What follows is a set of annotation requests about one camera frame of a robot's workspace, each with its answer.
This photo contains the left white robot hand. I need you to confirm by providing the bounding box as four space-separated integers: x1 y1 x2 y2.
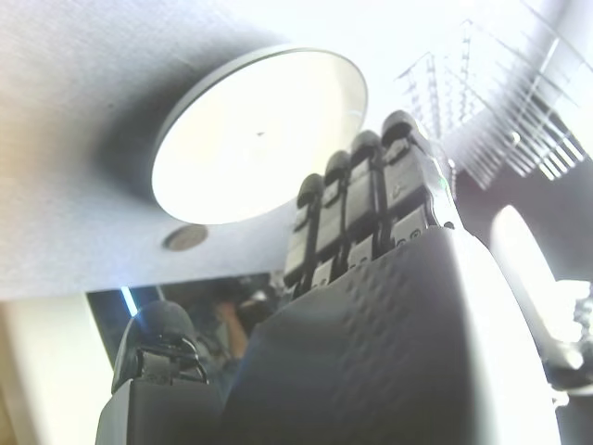
95 109 572 445

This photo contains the white column with blue light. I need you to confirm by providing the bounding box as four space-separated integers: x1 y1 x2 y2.
0 285 140 445

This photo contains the silver wire dish rack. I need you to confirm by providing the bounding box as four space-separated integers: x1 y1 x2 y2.
393 0 593 189

